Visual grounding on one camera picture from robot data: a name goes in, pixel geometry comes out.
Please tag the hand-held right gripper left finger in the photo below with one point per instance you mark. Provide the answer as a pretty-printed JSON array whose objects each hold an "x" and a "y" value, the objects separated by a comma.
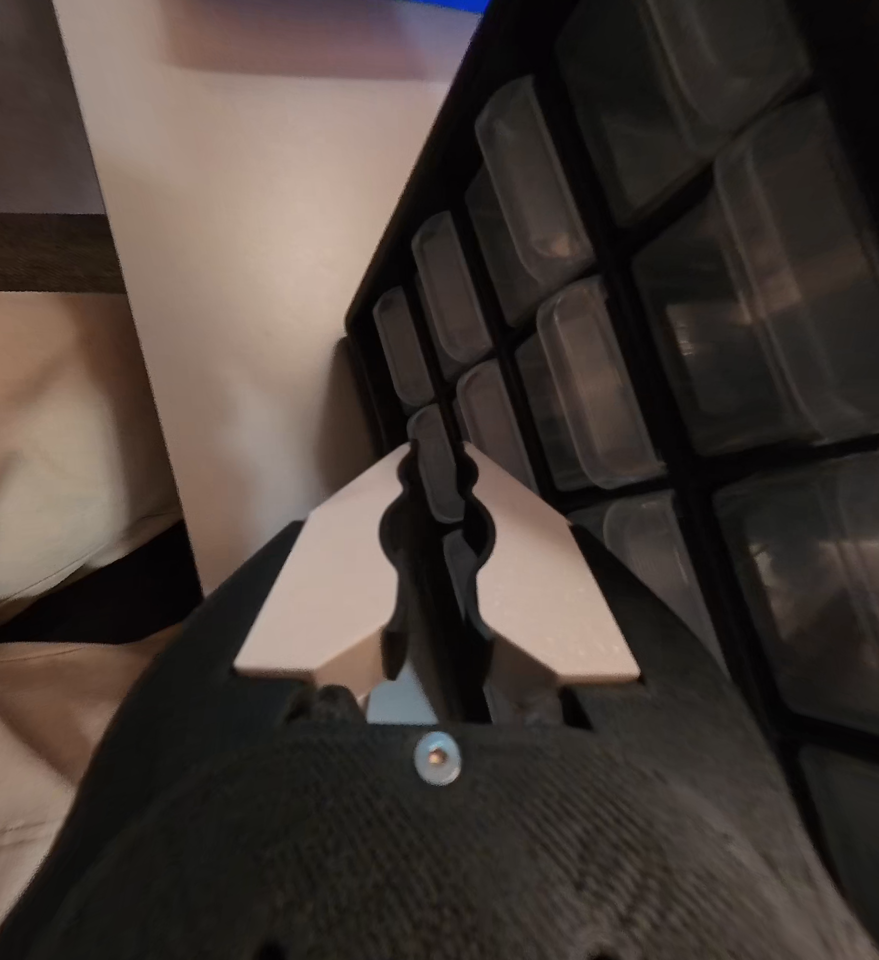
[{"x": 319, "y": 600}]

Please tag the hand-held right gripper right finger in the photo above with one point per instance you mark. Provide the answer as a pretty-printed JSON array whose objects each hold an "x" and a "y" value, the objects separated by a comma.
[{"x": 559, "y": 600}]

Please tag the small clear plastic drawer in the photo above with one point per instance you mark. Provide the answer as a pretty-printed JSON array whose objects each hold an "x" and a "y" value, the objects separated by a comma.
[{"x": 436, "y": 465}]

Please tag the black drawer cabinet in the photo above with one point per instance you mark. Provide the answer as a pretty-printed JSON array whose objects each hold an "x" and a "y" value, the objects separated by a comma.
[{"x": 447, "y": 135}]

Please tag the black seat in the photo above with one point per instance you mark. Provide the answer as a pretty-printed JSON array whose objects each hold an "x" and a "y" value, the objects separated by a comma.
[{"x": 109, "y": 600}]

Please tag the array of clear drawers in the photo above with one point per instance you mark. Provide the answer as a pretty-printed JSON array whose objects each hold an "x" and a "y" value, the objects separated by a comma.
[{"x": 784, "y": 300}]

